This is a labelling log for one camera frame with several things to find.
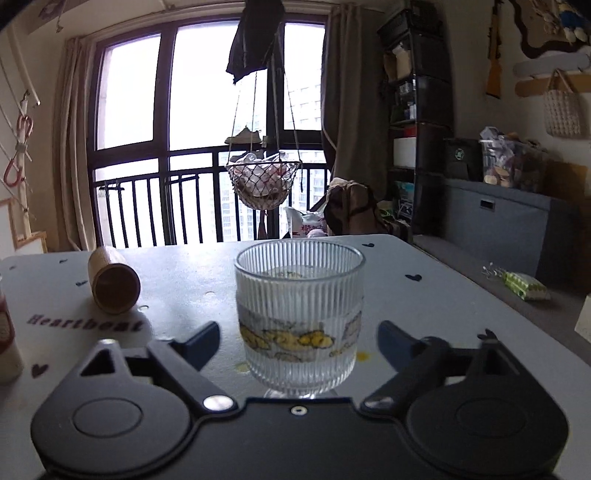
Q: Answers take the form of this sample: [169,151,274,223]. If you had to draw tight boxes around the beige curtain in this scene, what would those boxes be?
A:
[52,37,101,252]

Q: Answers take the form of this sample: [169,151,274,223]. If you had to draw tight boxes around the white box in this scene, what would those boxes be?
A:
[393,137,419,169]

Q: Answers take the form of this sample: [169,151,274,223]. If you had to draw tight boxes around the dark hanging garment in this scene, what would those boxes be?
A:
[225,0,288,85]

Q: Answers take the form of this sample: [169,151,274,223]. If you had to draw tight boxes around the white sneaker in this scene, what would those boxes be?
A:
[224,128,269,145]

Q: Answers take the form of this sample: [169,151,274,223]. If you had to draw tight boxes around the brown wooden cup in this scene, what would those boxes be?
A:
[88,246,141,315]

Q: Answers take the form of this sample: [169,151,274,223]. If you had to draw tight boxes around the white plastic bag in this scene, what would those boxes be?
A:
[283,206,329,239]

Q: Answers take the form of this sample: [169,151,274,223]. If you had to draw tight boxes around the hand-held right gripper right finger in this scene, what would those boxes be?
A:
[359,321,528,414]

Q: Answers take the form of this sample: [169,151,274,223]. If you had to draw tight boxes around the wood-framed white board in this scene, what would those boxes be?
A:
[0,198,49,259]

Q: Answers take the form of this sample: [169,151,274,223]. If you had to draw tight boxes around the hanging wire basket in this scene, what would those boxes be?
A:
[224,69,304,213]

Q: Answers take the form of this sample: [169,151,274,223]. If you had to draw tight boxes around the green snack packet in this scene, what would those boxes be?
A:
[501,271,551,302]

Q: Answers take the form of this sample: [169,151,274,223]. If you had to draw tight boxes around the white bottle red label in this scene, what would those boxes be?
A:
[0,281,25,384]

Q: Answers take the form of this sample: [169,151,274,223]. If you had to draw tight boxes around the board-shaped wall hook rack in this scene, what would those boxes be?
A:
[512,51,591,99]

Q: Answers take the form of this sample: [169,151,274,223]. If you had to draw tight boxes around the clear plastic container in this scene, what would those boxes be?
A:
[479,126,551,191]

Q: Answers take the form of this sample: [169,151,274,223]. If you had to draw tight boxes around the red carabiner hook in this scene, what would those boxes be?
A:
[3,115,34,186]

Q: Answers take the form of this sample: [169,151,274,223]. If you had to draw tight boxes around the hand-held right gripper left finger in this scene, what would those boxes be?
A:
[78,322,235,412]

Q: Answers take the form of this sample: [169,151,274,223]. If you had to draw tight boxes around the white net bag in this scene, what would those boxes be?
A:
[542,69,584,138]

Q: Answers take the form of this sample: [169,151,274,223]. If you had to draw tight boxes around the ribbed glass cup yellow print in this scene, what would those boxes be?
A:
[233,239,366,400]

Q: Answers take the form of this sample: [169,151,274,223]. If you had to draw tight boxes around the brown curtain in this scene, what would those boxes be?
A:
[321,4,394,186]

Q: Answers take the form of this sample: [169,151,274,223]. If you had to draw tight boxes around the dark window frame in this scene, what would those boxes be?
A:
[84,13,334,246]

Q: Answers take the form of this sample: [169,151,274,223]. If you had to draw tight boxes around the white crumpled plastic bags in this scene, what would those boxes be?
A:
[230,151,297,195]

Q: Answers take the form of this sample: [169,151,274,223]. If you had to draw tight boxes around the yellow-brown wall hanging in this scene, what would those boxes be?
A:
[485,0,505,99]

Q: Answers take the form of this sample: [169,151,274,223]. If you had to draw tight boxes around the grey storage bench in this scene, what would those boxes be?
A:
[412,176,591,357]

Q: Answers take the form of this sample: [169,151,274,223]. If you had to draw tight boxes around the black shelf unit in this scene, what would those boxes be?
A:
[375,1,456,237]

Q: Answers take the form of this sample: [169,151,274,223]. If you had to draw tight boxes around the brown wall decoration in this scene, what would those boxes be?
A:
[507,0,591,60]

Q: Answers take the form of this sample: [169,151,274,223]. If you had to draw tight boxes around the black balcony railing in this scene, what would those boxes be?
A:
[92,147,334,250]

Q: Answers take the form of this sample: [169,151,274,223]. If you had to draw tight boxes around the black storage box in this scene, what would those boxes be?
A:
[443,137,485,182]

